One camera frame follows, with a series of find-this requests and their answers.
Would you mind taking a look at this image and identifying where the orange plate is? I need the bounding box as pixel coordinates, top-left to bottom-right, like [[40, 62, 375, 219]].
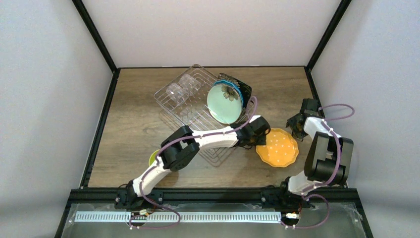
[[256, 128, 299, 168]]

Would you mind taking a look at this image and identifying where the light blue floral plate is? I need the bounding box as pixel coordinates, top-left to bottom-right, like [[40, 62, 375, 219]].
[[207, 84, 243, 124]]

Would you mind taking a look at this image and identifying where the black floral square plate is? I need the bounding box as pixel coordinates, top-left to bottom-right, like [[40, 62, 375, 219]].
[[218, 73, 252, 108]]

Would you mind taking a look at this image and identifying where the metal wire dish rack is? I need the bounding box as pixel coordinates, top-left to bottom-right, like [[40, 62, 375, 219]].
[[154, 64, 256, 167]]

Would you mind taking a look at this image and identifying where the clear plastic glass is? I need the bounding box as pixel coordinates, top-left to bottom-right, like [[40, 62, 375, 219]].
[[178, 74, 202, 96], [166, 83, 189, 106]]

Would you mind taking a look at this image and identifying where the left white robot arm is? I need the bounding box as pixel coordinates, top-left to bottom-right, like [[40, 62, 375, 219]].
[[126, 115, 271, 199]]

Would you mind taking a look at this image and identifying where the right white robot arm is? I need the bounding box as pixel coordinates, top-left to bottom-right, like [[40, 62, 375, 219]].
[[281, 98, 354, 199]]

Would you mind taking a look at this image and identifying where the yellow-green small bowl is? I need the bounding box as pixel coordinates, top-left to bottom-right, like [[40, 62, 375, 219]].
[[148, 150, 159, 166]]

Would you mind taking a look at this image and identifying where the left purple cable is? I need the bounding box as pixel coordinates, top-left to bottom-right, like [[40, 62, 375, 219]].
[[128, 96, 259, 230]]

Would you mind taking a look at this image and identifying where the right black frame post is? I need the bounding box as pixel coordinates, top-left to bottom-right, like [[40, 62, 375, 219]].
[[306, 0, 352, 72]]

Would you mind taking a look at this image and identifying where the black frame post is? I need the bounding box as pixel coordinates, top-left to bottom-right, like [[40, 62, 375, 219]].
[[72, 0, 117, 73], [306, 0, 352, 72]]

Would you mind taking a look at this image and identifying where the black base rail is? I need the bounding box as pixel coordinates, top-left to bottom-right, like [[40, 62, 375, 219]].
[[67, 187, 360, 211]]

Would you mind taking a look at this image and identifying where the white slotted cable duct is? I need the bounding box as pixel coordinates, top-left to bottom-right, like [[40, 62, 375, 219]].
[[72, 211, 281, 224]]

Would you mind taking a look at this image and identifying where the left black frame post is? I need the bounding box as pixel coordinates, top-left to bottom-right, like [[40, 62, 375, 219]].
[[72, 0, 117, 73]]

